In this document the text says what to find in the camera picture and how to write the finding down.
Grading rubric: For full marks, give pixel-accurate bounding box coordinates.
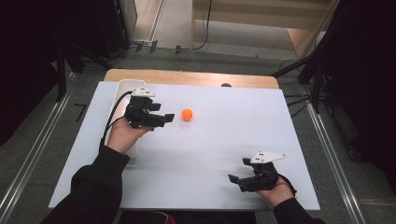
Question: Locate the right hand-held gripper black cable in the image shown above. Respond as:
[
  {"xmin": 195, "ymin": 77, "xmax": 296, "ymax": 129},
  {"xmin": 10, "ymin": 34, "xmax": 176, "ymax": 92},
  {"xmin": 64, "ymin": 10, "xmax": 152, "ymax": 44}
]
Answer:
[{"xmin": 277, "ymin": 173, "xmax": 298, "ymax": 198}]

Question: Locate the person's dark clothing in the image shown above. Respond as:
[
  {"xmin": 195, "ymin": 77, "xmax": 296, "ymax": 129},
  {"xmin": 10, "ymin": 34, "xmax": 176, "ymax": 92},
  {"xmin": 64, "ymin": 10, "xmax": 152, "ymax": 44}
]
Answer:
[{"xmin": 120, "ymin": 210, "xmax": 258, "ymax": 224}]

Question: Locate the black cabinet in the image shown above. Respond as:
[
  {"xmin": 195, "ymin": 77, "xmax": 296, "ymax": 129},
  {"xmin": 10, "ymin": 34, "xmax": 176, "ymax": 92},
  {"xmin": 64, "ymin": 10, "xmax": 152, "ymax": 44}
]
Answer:
[{"xmin": 92, "ymin": 0, "xmax": 138, "ymax": 61}]

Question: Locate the metal floor rail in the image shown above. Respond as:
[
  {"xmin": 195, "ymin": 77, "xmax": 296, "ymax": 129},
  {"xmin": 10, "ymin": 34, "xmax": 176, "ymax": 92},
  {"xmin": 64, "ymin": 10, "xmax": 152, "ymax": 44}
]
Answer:
[
  {"xmin": 0, "ymin": 73, "xmax": 76, "ymax": 220},
  {"xmin": 303, "ymin": 90, "xmax": 368, "ymax": 224}
]

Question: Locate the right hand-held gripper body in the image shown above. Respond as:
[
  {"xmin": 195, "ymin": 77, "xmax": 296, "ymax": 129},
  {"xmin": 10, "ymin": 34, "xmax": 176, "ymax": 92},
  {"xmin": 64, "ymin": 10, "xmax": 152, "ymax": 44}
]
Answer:
[{"xmin": 237, "ymin": 150, "xmax": 288, "ymax": 193}]

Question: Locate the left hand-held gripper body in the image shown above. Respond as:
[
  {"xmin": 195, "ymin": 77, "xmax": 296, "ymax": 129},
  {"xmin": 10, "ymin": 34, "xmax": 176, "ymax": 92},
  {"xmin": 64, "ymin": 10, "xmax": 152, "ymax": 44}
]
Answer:
[{"xmin": 124, "ymin": 87, "xmax": 166, "ymax": 130}]

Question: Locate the person's right hand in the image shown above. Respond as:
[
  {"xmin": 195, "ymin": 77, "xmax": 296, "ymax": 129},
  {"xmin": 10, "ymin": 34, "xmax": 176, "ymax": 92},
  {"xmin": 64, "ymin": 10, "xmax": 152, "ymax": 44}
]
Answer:
[{"xmin": 255, "ymin": 179, "xmax": 295, "ymax": 209}]

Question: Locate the hand-held gripper black cable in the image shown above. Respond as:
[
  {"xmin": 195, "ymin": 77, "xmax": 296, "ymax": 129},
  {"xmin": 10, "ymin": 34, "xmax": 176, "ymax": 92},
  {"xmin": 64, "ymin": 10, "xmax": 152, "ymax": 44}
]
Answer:
[
  {"xmin": 277, "ymin": 173, "xmax": 298, "ymax": 198},
  {"xmin": 99, "ymin": 90, "xmax": 134, "ymax": 149}
]

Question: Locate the hanging black cable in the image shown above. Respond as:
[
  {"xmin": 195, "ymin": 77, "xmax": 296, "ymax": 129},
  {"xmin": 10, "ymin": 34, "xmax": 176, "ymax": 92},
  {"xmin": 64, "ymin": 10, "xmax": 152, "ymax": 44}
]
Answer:
[{"xmin": 191, "ymin": 0, "xmax": 214, "ymax": 51}]

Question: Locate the light wooden partition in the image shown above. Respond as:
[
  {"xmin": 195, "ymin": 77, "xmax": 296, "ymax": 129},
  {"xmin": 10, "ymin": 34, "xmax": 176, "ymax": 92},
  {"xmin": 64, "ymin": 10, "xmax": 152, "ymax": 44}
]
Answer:
[{"xmin": 191, "ymin": 0, "xmax": 341, "ymax": 60}]

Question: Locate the person's left hand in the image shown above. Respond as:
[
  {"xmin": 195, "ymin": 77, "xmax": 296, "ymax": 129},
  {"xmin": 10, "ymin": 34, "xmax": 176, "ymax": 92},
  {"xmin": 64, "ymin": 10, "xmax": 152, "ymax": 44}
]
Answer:
[{"xmin": 106, "ymin": 116, "xmax": 154, "ymax": 156}]

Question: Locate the white board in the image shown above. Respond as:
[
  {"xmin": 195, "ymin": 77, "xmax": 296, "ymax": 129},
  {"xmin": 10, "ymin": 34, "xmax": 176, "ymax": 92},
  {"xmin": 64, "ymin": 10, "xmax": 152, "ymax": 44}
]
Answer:
[{"xmin": 48, "ymin": 81, "xmax": 321, "ymax": 212}]

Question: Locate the white plastic bin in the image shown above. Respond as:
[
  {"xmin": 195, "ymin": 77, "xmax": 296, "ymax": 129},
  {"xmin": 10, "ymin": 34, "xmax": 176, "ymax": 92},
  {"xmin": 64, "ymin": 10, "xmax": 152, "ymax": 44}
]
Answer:
[{"xmin": 105, "ymin": 78, "xmax": 148, "ymax": 160}]

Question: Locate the dark curtain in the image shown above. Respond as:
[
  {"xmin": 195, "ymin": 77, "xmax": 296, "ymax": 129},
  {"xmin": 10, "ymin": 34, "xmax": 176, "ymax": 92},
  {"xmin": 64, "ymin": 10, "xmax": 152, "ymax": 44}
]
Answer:
[
  {"xmin": 0, "ymin": 0, "xmax": 106, "ymax": 147},
  {"xmin": 321, "ymin": 0, "xmax": 396, "ymax": 195}
]

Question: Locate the left hand-held gripper black cable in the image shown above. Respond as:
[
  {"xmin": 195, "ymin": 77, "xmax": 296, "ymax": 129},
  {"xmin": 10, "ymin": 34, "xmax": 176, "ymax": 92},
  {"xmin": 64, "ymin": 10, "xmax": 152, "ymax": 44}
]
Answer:
[{"xmin": 99, "ymin": 90, "xmax": 134, "ymax": 149}]

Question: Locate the black metal stand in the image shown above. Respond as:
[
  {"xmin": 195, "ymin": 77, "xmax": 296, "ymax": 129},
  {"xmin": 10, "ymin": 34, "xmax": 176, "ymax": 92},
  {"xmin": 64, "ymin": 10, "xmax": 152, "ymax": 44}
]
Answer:
[
  {"xmin": 55, "ymin": 38, "xmax": 114, "ymax": 103},
  {"xmin": 270, "ymin": 46, "xmax": 329, "ymax": 115}
]

